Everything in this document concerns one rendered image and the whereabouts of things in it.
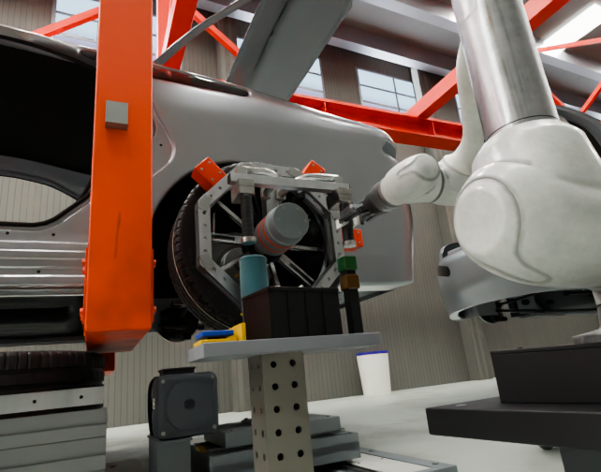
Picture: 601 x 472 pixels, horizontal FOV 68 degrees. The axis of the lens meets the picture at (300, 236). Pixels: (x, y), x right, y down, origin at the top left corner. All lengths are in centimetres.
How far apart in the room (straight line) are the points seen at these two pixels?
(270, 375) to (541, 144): 70
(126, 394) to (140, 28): 492
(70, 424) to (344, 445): 83
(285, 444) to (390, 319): 667
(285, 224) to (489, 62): 88
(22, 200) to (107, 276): 523
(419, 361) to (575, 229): 735
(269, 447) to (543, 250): 68
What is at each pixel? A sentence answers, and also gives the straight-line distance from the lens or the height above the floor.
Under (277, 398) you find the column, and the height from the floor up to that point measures 33.
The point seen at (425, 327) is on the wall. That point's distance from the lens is 809.
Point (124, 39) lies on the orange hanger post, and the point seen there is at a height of 141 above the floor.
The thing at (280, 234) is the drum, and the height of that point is 80.
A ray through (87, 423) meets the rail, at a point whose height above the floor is 30.
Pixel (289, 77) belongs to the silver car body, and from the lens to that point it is 417.
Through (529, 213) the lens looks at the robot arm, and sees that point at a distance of 58.
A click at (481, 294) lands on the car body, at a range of 403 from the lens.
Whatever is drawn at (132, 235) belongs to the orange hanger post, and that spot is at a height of 77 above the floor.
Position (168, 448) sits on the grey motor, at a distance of 147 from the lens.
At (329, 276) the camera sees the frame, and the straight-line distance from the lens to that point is 163.
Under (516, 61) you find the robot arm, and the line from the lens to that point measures 76.
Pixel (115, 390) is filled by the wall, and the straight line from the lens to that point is 602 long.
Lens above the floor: 37
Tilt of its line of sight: 17 degrees up
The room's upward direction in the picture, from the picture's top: 6 degrees counter-clockwise
